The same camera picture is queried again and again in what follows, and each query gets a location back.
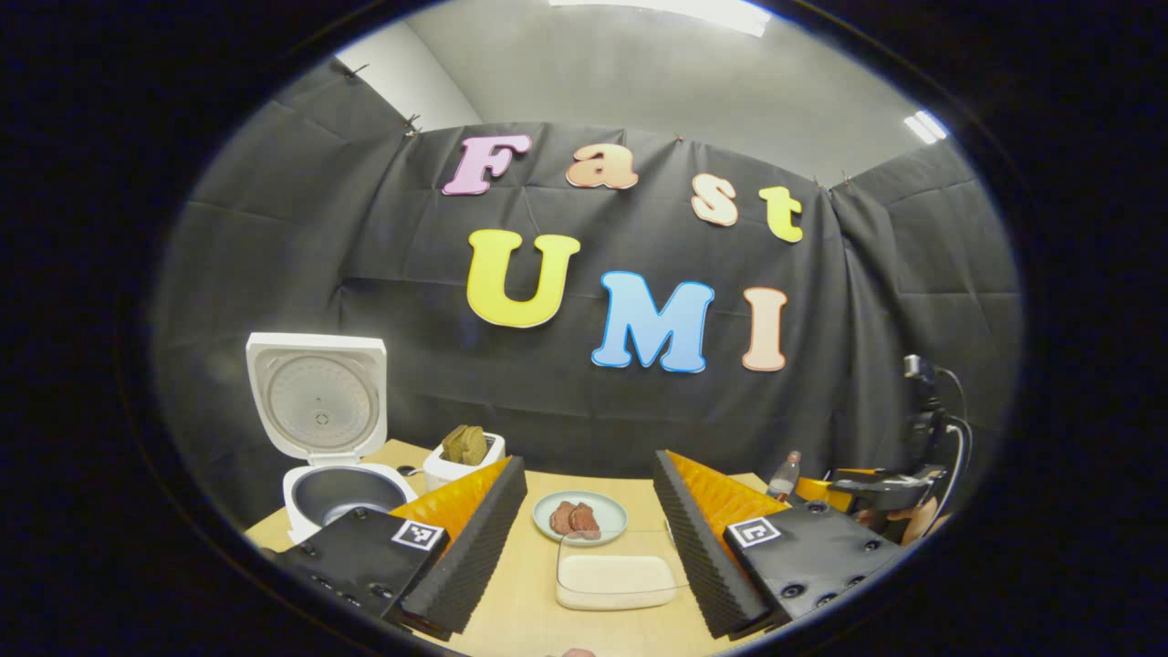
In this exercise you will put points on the red meat slices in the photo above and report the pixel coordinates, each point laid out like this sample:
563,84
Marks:
575,520

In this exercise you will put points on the white toaster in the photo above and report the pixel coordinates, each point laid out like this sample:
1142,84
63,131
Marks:
447,474

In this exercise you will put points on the clear rice container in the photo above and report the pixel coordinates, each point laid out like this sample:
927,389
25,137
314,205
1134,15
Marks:
616,584

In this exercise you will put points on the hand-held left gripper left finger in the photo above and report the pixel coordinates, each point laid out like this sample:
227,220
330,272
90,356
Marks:
474,557

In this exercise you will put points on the brown bread slice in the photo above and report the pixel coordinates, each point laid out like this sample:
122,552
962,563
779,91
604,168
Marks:
465,445

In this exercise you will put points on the small ceiling light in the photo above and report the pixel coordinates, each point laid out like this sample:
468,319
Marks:
926,126

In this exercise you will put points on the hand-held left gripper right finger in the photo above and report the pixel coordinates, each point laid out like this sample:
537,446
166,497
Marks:
698,547

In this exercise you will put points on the clear plastic bottle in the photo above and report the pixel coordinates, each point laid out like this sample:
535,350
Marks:
783,479

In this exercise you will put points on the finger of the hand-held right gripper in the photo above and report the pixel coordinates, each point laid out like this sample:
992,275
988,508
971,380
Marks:
812,488

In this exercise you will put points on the green plate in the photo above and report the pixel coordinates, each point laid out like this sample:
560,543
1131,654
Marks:
611,516

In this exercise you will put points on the ceiling light panel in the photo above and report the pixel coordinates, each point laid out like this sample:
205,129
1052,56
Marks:
666,11

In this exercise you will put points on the white rice cooker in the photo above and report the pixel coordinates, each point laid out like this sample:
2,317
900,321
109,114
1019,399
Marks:
315,401

